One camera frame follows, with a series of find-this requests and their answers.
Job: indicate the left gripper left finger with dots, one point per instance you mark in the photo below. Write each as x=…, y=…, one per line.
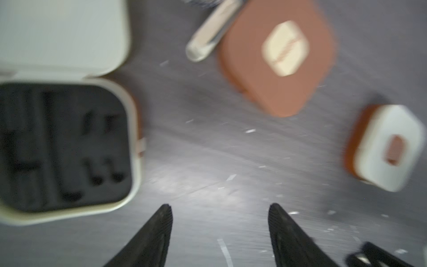
x=149, y=246

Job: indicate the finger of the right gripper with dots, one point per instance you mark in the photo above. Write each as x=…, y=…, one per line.
x=371, y=255

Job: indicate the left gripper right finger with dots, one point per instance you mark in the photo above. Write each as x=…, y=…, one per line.
x=292, y=247

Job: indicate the cream nail kit case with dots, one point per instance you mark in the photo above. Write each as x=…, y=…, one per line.
x=385, y=146
x=72, y=143

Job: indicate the brown nail kit case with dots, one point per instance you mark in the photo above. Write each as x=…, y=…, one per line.
x=277, y=53

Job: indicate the cream nail clipper large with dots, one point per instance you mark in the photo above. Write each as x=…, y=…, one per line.
x=210, y=33

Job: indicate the crushed flag print can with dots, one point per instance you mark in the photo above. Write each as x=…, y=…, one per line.
x=203, y=3

